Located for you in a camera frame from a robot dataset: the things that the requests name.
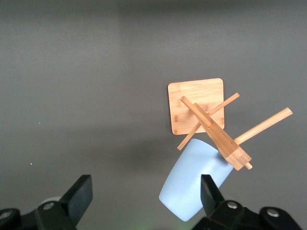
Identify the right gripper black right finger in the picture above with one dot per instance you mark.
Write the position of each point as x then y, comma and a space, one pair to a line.
216, 210

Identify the wooden cup rack with pegs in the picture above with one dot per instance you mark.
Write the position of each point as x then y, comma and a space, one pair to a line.
192, 95

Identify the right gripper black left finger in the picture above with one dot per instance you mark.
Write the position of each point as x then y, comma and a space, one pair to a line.
72, 206

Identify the light blue cup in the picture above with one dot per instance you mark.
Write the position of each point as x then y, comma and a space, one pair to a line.
187, 172

